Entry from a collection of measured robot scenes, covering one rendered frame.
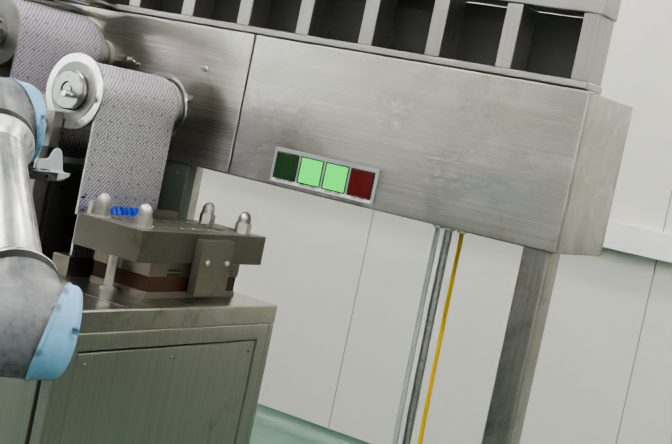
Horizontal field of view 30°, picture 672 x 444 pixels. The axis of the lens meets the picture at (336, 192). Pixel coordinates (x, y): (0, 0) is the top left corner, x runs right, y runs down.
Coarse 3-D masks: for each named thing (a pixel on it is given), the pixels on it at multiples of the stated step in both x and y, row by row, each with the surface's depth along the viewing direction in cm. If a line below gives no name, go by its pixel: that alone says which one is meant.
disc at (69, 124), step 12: (60, 60) 244; (72, 60) 243; (84, 60) 241; (96, 72) 239; (48, 84) 246; (96, 84) 239; (48, 96) 245; (96, 96) 239; (48, 108) 245; (96, 108) 239; (72, 120) 242; (84, 120) 240
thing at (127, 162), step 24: (96, 120) 240; (96, 144) 241; (120, 144) 247; (144, 144) 253; (168, 144) 259; (96, 168) 243; (120, 168) 248; (144, 168) 255; (96, 192) 244; (120, 192) 250; (144, 192) 256
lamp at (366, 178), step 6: (354, 174) 246; (360, 174) 246; (366, 174) 245; (372, 174) 244; (354, 180) 246; (360, 180) 246; (366, 180) 245; (372, 180) 244; (354, 186) 246; (360, 186) 246; (366, 186) 245; (348, 192) 247; (354, 192) 246; (360, 192) 246; (366, 192) 245
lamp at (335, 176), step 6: (330, 168) 249; (336, 168) 249; (342, 168) 248; (330, 174) 249; (336, 174) 249; (342, 174) 248; (324, 180) 250; (330, 180) 249; (336, 180) 249; (342, 180) 248; (324, 186) 250; (330, 186) 249; (336, 186) 248; (342, 186) 248; (342, 192) 248
